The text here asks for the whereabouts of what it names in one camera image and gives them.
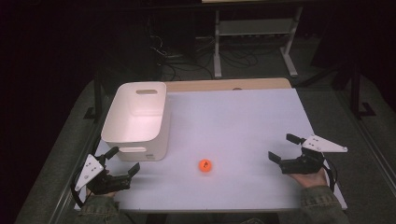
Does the black metal stand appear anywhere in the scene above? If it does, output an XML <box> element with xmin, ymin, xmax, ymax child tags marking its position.
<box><xmin>348</xmin><ymin>61</ymin><xmax>376</xmax><ymax>119</ymax></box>

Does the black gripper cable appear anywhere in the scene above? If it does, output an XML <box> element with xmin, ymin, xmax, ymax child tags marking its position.
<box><xmin>70</xmin><ymin>166</ymin><xmax>88</xmax><ymax>209</ymax></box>
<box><xmin>321</xmin><ymin>153</ymin><xmax>339</xmax><ymax>192</ymax></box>

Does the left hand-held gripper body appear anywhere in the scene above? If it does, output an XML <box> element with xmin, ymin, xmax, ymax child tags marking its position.
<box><xmin>74</xmin><ymin>153</ymin><xmax>132</xmax><ymax>196</ymax></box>

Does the person's left hand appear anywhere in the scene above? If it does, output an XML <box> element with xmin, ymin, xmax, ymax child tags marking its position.
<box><xmin>87</xmin><ymin>187</ymin><xmax>119</xmax><ymax>199</ymax></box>

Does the white plastic basket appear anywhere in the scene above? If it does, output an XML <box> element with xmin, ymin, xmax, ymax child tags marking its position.
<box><xmin>100</xmin><ymin>81</ymin><xmax>172</xmax><ymax>162</ymax></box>

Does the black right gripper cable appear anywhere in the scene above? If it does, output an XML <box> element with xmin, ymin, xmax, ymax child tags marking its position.
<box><xmin>321</xmin><ymin>153</ymin><xmax>339</xmax><ymax>192</ymax></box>

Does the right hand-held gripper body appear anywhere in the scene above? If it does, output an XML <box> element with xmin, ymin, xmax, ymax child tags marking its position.
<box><xmin>279</xmin><ymin>134</ymin><xmax>349</xmax><ymax>175</ymax></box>

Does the person's right hand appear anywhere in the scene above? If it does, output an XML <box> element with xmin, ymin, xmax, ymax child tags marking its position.
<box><xmin>289</xmin><ymin>169</ymin><xmax>330</xmax><ymax>189</ymax></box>

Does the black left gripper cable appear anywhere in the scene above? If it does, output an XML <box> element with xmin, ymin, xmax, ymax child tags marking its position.
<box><xmin>70</xmin><ymin>166</ymin><xmax>88</xmax><ymax>209</ymax></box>

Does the tangle of floor cables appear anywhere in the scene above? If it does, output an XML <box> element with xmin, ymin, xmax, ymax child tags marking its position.
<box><xmin>148</xmin><ymin>33</ymin><xmax>261</xmax><ymax>82</ymax></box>

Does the orange ball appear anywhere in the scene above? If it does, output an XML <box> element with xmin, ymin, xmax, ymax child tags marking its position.
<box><xmin>198</xmin><ymin>158</ymin><xmax>214</xmax><ymax>174</ymax></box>

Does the metal floor rail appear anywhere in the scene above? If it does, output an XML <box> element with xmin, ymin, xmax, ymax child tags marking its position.
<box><xmin>49</xmin><ymin>122</ymin><xmax>106</xmax><ymax>224</ymax></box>
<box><xmin>335</xmin><ymin>90</ymin><xmax>396</xmax><ymax>188</ymax></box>

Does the white metal desk frame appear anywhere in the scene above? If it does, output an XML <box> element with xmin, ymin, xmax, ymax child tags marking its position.
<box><xmin>212</xmin><ymin>5</ymin><xmax>304</xmax><ymax>79</ymax></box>

